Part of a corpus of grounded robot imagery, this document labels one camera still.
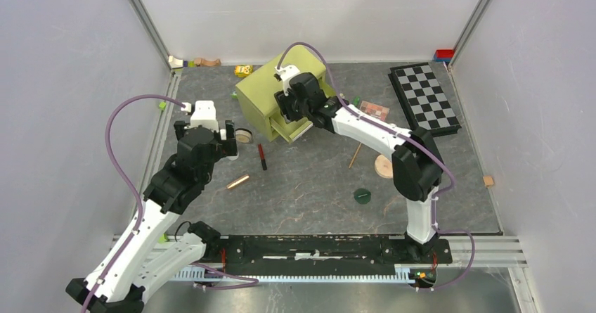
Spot green metal drawer box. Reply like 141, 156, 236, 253
234, 44, 337, 145

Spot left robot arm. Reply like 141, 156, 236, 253
65, 120, 238, 312

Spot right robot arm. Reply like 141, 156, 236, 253
274, 65, 444, 262

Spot round powder jar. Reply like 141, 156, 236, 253
235, 128, 253, 143

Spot rose gold lipstick tube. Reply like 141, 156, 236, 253
226, 174, 250, 190

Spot red black lip pencil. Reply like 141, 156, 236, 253
257, 143, 268, 171

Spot yellow toy car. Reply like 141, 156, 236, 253
234, 65, 254, 78

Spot pink eyeshadow palette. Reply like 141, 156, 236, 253
359, 101, 389, 122

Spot gold thin pencil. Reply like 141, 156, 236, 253
348, 143, 363, 169

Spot wooden toy blocks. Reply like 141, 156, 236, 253
167, 55, 221, 70

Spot round pink powder puff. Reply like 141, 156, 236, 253
374, 155, 393, 179

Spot green round puff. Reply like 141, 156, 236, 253
354, 188, 372, 205

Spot black white checkerboard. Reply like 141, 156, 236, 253
388, 63, 461, 137

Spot red blue blocks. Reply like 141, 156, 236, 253
433, 49, 455, 63

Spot small wooden cube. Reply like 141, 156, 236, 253
483, 175, 495, 188

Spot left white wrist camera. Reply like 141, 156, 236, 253
181, 101, 219, 132

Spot green cube on rail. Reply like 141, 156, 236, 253
158, 234, 169, 243

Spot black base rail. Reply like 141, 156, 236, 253
201, 234, 453, 276

